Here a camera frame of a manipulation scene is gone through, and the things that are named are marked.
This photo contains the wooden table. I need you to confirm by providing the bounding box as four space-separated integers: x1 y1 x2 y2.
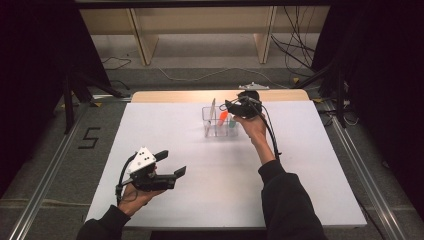
130 88 311 104

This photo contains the light wooden bench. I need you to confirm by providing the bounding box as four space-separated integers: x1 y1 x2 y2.
79 6 331 66

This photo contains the person's right hand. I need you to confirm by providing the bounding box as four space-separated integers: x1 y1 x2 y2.
233 113 268 148

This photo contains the white floor cable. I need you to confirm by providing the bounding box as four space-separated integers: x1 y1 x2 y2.
156 66 288 90

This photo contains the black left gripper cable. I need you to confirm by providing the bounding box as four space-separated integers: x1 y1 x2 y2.
114 153 138 206

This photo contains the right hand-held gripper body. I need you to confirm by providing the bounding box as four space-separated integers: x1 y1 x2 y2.
233 81 270 120

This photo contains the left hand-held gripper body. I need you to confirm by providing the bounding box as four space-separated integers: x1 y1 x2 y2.
126 146 178 193

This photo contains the black tripod stand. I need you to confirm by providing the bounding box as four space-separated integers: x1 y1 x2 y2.
61 71 125 134

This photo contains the white board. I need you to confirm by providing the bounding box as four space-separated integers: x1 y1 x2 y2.
83 100 368 229

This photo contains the black cable bundle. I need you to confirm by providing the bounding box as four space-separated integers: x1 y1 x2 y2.
269 6 318 70

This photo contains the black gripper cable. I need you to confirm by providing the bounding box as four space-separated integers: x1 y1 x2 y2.
218 95 283 161
114 153 138 206

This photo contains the dark curtain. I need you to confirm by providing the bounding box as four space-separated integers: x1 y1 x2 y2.
313 0 424 214
0 0 111 198

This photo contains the aluminium floor rail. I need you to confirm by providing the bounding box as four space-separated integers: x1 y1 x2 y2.
321 99 407 240
8 103 88 240

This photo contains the silver pen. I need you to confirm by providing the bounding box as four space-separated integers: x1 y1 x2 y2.
204 97 217 138

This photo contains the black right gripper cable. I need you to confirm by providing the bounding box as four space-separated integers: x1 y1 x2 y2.
218 95 283 161

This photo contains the thin black floor cable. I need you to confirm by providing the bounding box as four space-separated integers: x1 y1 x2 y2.
101 56 133 72

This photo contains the person's left hand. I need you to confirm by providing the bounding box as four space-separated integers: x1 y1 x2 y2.
117 166 166 217

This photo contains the orange highlighter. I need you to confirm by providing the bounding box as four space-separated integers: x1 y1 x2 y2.
217 110 229 128

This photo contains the black metal stand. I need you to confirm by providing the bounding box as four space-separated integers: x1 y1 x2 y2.
296 59 349 128

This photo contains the clear plastic organizer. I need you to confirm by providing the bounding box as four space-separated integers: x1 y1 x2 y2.
201 105 240 138

